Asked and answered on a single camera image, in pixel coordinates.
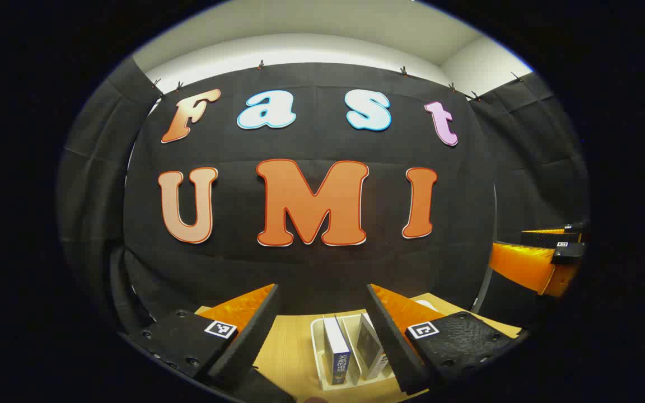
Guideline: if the grey cover book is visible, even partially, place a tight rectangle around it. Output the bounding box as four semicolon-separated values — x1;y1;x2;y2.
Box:
354;312;394;382

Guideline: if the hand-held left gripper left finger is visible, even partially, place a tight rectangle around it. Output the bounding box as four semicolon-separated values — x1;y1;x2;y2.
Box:
124;283;281;392

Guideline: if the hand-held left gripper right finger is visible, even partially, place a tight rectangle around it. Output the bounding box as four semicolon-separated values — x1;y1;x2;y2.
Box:
364;283;519;395

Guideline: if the blue book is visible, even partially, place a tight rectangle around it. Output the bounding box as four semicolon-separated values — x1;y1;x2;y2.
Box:
322;316;353;387

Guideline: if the white bookshelf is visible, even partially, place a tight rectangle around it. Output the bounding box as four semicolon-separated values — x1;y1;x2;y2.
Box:
310;299;443;391

